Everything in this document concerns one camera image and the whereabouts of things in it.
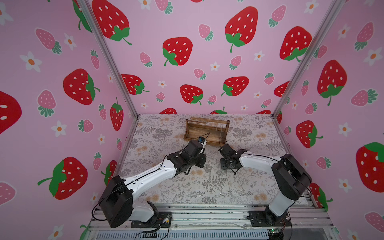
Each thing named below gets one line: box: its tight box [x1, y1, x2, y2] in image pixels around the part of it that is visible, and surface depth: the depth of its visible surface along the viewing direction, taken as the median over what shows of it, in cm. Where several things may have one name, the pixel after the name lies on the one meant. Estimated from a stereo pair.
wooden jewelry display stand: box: [183, 116, 230, 145], surface depth 110 cm
